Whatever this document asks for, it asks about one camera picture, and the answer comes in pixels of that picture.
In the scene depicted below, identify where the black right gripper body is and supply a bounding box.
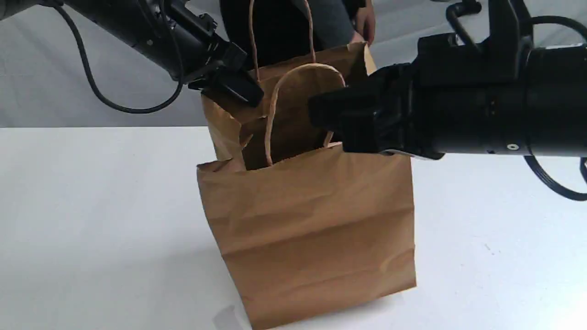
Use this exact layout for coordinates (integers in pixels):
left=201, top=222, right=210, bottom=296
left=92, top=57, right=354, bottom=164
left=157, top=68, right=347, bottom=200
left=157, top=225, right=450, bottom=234
left=308, top=63, right=444, bottom=160

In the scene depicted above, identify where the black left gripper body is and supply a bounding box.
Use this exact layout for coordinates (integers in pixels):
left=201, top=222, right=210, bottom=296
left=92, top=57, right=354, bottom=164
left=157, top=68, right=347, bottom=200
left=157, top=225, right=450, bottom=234
left=183, top=41, right=264, bottom=107

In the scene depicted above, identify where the brown paper bag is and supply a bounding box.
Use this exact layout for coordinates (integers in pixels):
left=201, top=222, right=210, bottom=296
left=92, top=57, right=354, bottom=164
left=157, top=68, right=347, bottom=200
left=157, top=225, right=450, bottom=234
left=197, top=25, right=416, bottom=330

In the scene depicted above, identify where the person's left hand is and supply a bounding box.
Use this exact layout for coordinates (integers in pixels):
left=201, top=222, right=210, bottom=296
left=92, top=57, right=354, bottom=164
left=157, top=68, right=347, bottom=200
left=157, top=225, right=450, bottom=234
left=350, top=0, right=376, bottom=46

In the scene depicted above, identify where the person's dark torso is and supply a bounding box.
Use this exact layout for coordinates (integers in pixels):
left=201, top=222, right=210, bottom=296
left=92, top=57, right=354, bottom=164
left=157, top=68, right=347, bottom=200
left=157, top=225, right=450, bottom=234
left=219, top=0, right=363, bottom=70

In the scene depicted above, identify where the grey backdrop cloth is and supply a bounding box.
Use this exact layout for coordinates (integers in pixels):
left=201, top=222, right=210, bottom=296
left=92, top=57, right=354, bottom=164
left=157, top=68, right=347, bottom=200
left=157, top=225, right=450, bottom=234
left=0, top=0, right=587, bottom=128

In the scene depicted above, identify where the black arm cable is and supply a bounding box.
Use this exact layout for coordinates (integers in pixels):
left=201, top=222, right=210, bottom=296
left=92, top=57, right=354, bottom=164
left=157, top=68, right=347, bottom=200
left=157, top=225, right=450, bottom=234
left=46, top=0, right=186, bottom=114

